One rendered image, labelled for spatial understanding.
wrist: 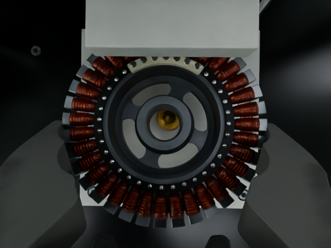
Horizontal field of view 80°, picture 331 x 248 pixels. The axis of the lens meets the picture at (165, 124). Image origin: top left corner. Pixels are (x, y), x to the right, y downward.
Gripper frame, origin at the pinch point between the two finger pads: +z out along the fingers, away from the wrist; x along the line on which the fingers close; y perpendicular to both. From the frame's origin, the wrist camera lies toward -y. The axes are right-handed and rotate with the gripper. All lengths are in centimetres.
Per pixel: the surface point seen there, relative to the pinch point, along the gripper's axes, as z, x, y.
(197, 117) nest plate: 3.6, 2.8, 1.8
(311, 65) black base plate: 6.9, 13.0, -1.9
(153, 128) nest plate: 3.2, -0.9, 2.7
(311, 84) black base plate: 6.1, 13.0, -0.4
